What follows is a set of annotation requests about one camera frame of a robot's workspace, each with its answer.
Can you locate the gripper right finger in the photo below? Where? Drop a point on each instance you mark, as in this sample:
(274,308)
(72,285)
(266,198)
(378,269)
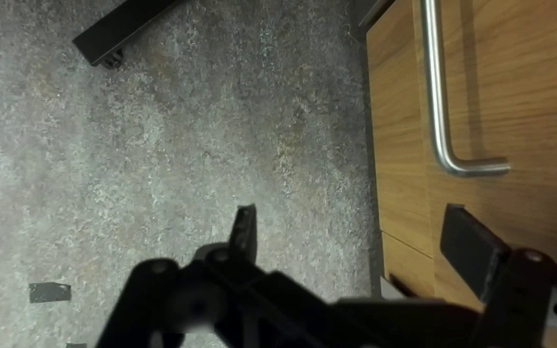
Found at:
(515,290)

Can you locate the black furniture leg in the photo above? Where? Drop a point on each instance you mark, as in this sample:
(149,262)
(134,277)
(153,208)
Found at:
(114,29)

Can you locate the dark tape mark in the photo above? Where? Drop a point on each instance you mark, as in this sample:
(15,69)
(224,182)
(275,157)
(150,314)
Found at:
(50,292)

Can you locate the wooden drawer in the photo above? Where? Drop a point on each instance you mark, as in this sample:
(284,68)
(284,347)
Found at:
(525,96)

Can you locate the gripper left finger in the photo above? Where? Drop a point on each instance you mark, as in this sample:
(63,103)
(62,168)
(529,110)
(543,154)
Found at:
(240,290)

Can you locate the wooden drawer cabinet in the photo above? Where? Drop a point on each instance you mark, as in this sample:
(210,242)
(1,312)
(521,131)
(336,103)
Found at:
(404,145)

